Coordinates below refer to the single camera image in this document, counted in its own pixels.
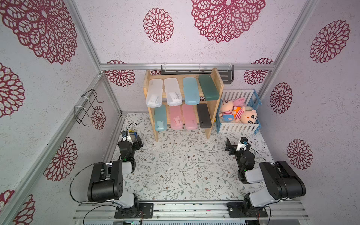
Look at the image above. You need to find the teal pencil case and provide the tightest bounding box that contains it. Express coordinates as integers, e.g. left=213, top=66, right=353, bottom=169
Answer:
left=154, top=105, right=167, bottom=132

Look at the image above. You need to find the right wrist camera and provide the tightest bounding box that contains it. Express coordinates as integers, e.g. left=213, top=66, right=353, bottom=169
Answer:
left=236, top=137, right=251, bottom=152

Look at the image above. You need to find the dark green pencil case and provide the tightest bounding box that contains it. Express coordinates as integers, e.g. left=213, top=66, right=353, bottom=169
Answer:
left=198, top=74, right=219, bottom=101

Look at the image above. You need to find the pink pig plush toy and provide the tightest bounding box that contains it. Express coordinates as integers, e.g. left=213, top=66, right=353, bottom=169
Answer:
left=219, top=97, right=246, bottom=122

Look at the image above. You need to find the black wire wall rack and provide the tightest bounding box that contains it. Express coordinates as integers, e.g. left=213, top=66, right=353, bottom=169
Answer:
left=74, top=89, right=103, bottom=127

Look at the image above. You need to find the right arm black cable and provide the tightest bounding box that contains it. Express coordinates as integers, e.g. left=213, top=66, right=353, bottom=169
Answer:
left=248, top=147, right=275, bottom=165

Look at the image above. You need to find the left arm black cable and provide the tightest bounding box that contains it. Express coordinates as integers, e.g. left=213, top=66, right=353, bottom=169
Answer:
left=69, top=161, right=119, bottom=206

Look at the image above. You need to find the dark grey wall shelf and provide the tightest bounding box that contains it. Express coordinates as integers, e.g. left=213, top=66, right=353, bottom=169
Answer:
left=160, top=66, right=234, bottom=84

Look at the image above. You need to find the pink pencil case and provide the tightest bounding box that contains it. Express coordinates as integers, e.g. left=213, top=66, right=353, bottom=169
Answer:
left=169, top=106, right=183, bottom=130
left=182, top=104, right=198, bottom=130

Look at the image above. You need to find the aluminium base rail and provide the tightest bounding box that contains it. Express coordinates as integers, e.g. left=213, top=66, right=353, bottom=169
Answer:
left=72, top=200, right=309, bottom=225

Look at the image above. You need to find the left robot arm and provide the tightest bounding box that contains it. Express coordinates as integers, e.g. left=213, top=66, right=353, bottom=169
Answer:
left=87, top=135, right=143, bottom=214

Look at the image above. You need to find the cartoon boy plush toy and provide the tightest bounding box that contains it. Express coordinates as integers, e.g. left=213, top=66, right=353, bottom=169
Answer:
left=234, top=106, right=258, bottom=124

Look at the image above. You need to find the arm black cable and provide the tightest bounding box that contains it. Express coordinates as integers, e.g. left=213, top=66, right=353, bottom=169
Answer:
left=248, top=147, right=275, bottom=165
left=69, top=161, right=119, bottom=206

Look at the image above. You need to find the frosted white pencil case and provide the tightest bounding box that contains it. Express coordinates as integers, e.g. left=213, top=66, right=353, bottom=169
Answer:
left=164, top=78, right=182, bottom=106
left=146, top=79, right=163, bottom=108

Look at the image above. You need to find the light blue pencil case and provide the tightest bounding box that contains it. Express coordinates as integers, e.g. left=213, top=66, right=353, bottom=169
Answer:
left=183, top=77, right=200, bottom=105

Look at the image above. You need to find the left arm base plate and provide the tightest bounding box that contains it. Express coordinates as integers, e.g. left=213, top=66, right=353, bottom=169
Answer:
left=114, top=203, right=154, bottom=219

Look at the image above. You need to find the black pencil case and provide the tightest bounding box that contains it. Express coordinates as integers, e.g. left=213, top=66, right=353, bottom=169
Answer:
left=197, top=104, right=212, bottom=128

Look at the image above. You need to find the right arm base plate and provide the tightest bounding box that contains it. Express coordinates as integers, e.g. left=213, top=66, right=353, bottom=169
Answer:
left=226, top=202, right=268, bottom=218

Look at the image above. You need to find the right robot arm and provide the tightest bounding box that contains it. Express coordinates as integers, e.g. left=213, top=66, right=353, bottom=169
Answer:
left=225, top=137, right=306, bottom=209

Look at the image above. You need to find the wooden two-tier shelf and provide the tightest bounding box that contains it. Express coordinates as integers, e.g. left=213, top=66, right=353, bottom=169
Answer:
left=143, top=68, right=224, bottom=142

